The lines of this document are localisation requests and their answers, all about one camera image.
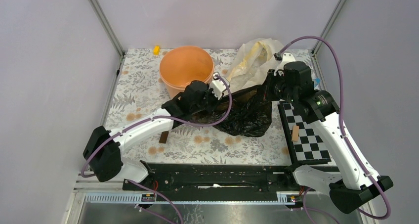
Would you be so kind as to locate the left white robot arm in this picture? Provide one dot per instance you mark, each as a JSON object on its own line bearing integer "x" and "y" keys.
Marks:
{"x": 105, "y": 148}

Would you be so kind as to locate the light wooden block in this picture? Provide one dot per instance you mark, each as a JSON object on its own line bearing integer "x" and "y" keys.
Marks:
{"x": 295, "y": 133}

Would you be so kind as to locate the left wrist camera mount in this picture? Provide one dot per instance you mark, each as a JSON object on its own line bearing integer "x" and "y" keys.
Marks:
{"x": 219, "y": 86}

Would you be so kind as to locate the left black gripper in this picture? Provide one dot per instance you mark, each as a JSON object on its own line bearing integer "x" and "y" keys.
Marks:
{"x": 209, "y": 91}

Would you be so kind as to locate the black white checkerboard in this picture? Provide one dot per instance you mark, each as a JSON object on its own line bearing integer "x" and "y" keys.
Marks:
{"x": 310, "y": 148}

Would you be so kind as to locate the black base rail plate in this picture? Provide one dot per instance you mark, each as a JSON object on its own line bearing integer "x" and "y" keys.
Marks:
{"x": 187, "y": 182}

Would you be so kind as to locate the orange plastic trash bin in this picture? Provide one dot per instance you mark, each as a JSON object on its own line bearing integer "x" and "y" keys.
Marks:
{"x": 182, "y": 65}

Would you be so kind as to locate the translucent white trash bag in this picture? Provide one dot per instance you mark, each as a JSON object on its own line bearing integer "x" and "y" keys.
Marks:
{"x": 252, "y": 62}

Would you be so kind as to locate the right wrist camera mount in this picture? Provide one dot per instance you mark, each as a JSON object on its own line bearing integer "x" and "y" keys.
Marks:
{"x": 284, "y": 58}

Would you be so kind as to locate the yellow cube block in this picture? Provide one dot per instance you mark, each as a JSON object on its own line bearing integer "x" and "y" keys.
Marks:
{"x": 156, "y": 50}

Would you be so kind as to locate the black trash bag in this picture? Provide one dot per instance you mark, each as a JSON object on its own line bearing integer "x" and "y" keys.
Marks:
{"x": 250, "y": 115}

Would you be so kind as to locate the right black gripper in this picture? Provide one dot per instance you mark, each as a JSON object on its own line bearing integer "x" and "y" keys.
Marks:
{"x": 272, "y": 75}

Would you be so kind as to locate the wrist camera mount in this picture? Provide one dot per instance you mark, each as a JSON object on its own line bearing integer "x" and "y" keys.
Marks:
{"x": 284, "y": 58}
{"x": 219, "y": 86}

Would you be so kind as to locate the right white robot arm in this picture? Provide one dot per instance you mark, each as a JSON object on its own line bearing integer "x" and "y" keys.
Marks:
{"x": 358, "y": 182}

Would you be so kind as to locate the floral patterned table mat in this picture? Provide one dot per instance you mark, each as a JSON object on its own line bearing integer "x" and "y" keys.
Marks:
{"x": 140, "y": 91}

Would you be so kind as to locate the dark brown wooden block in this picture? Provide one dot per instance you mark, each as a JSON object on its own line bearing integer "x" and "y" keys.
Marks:
{"x": 164, "y": 137}

